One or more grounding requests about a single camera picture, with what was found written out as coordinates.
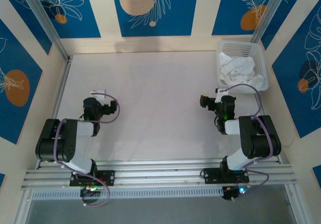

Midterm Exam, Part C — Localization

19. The blue floral wall panel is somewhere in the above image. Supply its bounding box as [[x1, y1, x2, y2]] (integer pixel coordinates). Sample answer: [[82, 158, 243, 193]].
[[212, 0, 284, 36], [31, 0, 101, 39], [271, 0, 321, 139], [260, 0, 309, 50], [0, 0, 53, 56], [111, 0, 200, 37], [0, 18, 43, 145]]

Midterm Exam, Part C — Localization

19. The aluminium mounting rail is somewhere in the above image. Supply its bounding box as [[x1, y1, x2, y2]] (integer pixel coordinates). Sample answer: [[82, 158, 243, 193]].
[[21, 160, 296, 191]]

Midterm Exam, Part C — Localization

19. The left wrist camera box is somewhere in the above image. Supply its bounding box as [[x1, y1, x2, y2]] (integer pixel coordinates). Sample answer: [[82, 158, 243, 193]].
[[89, 89, 107, 102]]

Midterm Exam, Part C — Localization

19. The white perforated plastic basket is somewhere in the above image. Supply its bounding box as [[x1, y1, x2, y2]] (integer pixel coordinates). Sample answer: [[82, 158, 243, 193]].
[[216, 40, 269, 95]]

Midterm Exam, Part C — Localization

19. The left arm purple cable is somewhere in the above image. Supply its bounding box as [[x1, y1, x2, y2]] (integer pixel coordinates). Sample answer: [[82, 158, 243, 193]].
[[54, 91, 121, 207]]

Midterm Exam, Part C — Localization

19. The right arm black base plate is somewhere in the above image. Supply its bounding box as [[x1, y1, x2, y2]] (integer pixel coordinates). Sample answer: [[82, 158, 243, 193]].
[[202, 168, 250, 184]]

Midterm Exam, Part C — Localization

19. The white t-shirt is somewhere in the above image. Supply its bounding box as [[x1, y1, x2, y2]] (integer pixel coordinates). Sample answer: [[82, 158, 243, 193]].
[[217, 52, 267, 90]]

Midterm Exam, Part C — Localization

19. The grey slotted cable duct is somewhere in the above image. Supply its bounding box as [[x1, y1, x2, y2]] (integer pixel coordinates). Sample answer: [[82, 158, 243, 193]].
[[31, 187, 224, 201]]

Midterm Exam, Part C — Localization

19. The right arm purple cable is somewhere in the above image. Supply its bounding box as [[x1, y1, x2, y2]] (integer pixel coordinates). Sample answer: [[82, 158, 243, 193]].
[[225, 83, 274, 202]]

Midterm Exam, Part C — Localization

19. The aluminium frame post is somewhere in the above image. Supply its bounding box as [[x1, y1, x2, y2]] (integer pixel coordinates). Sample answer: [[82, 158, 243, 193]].
[[19, 0, 73, 62], [252, 0, 294, 43]]

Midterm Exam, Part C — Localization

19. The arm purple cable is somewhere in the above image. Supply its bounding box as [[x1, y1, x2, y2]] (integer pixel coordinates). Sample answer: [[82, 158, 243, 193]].
[[225, 83, 274, 202], [54, 91, 121, 207]]

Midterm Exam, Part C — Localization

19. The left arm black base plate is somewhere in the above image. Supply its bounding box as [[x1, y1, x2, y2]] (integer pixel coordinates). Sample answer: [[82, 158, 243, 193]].
[[69, 170, 116, 187]]

